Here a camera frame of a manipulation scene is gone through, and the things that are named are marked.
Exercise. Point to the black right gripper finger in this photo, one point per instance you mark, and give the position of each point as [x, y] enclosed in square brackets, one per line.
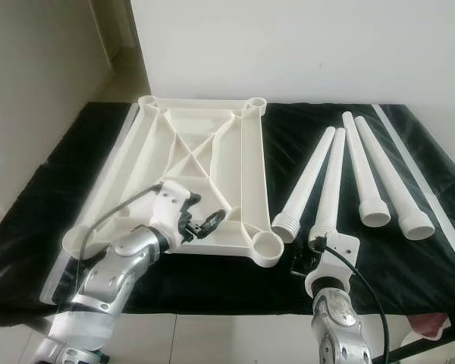
[300, 248]
[297, 265]

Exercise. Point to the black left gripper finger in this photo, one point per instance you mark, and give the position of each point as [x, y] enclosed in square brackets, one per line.
[208, 233]
[210, 218]

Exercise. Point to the white plastic table top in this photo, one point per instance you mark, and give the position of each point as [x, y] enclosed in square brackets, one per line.
[159, 152]

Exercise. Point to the black table cloth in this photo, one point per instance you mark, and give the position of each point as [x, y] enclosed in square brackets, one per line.
[394, 280]

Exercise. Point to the pink rounded object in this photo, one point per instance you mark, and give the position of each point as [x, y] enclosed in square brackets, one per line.
[431, 326]

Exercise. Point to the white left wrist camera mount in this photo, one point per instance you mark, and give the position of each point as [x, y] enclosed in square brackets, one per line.
[171, 208]

